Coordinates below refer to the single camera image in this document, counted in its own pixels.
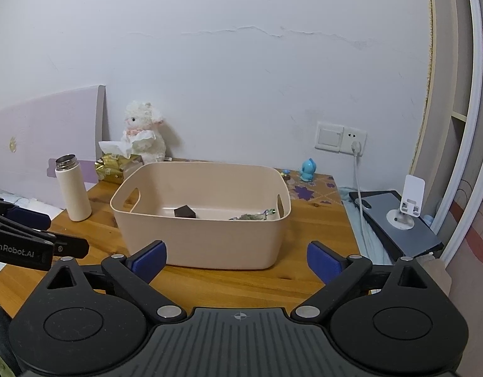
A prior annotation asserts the black cube box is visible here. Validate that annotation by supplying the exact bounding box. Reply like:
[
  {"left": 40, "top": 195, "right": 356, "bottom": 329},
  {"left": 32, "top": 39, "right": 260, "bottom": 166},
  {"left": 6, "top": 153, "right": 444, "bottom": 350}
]
[{"left": 173, "top": 205, "right": 196, "bottom": 219}]

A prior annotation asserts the dried herb sachet bag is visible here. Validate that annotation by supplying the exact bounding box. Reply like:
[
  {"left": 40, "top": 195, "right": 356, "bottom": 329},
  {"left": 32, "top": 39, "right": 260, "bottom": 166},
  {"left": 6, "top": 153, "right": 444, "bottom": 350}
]
[{"left": 231, "top": 209, "right": 276, "bottom": 221}]

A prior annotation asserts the white thermos bottle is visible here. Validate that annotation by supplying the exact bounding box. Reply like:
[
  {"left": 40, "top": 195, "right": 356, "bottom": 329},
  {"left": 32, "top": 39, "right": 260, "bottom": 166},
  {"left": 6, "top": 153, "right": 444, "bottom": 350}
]
[{"left": 55, "top": 154, "right": 92, "bottom": 222}]

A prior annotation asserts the grey laptop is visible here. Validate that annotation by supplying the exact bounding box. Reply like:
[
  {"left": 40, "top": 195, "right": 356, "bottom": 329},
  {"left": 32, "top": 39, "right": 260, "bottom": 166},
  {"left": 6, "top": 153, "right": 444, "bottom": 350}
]
[{"left": 349, "top": 189, "right": 443, "bottom": 261}]

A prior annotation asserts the beige plastic storage bin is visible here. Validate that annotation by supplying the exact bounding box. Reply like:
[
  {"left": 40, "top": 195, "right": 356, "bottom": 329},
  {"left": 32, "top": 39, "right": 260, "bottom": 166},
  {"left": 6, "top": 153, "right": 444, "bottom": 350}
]
[{"left": 110, "top": 162, "right": 292, "bottom": 270}]

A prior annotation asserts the gold tissue pack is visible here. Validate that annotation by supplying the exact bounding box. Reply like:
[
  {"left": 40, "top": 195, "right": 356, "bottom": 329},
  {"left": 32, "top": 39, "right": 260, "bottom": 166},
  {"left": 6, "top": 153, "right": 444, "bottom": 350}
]
[{"left": 95, "top": 139, "right": 144, "bottom": 184}]

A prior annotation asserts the blue toy figurine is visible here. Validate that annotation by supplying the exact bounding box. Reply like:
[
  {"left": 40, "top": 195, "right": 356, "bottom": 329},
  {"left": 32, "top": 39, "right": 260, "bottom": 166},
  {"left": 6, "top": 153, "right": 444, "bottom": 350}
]
[{"left": 299, "top": 158, "right": 317, "bottom": 182}]

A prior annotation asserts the white phone stand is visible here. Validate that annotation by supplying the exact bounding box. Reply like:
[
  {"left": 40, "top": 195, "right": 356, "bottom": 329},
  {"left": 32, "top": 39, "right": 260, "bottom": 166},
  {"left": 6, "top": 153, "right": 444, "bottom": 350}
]
[{"left": 386, "top": 174, "right": 426, "bottom": 231}]

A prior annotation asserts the small colourful trinket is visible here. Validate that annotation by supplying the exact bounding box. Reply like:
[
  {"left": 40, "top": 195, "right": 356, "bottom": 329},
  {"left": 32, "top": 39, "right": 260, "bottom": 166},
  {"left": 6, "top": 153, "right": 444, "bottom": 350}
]
[{"left": 281, "top": 169, "right": 291, "bottom": 181}]

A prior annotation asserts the white plush lamb toy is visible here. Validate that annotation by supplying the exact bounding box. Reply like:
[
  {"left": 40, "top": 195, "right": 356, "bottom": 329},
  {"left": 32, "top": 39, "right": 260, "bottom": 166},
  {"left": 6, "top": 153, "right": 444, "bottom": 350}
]
[{"left": 122, "top": 101, "right": 166, "bottom": 164}]

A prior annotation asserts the white power cable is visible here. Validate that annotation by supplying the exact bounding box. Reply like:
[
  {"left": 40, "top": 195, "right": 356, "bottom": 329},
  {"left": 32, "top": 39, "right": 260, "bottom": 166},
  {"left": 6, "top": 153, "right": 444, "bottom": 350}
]
[{"left": 350, "top": 141, "right": 375, "bottom": 260}]

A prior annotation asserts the white wall switch socket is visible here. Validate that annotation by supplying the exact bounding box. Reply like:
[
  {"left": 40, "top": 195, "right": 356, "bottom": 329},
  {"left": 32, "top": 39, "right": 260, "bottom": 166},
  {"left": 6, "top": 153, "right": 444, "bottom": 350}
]
[{"left": 315, "top": 122, "right": 367, "bottom": 156}]

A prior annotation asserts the white shelf frame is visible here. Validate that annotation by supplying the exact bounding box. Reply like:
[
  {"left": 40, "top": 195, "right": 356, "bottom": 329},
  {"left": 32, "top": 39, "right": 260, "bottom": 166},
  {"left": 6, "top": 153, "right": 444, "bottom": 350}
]
[{"left": 411, "top": 0, "right": 483, "bottom": 263}]

